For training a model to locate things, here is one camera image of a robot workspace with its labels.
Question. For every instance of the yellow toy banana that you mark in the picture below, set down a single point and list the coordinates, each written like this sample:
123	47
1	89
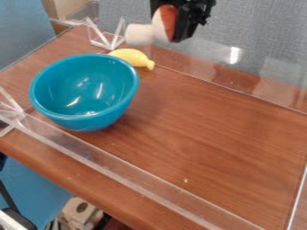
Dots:
135	57

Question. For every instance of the white brown toy mushroom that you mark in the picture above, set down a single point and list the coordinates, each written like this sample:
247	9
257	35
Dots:
159	30

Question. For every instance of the clear acrylic corner bracket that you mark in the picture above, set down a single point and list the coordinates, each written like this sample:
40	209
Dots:
103	39

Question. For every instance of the clear acrylic barrier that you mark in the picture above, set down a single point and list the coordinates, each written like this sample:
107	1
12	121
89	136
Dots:
269	74
168	195

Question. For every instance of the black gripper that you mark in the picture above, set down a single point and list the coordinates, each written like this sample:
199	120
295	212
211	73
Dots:
193	12

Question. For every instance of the clear acrylic front barrier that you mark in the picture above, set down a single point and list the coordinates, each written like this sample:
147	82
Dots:
168	195

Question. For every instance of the clear acrylic back barrier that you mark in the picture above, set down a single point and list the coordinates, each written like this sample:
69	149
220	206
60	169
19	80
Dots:
269	74

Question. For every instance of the white block under table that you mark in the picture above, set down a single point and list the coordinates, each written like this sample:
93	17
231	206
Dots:
79	215

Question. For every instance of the clear acrylic left bracket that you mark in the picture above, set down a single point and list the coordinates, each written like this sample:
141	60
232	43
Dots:
11	113

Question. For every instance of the blue bowl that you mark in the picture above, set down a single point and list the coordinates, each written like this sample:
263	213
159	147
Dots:
83	91

